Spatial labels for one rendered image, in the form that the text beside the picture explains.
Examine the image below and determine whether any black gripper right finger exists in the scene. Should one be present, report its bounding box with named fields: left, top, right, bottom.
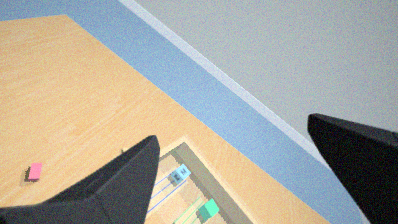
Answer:
left=307, top=113, right=398, bottom=224

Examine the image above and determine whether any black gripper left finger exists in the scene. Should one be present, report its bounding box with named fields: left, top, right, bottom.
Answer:
left=0, top=135, right=160, bottom=224

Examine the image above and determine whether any pink rectangular block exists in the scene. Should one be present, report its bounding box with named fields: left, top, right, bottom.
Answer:
left=28, top=163, right=42, bottom=181

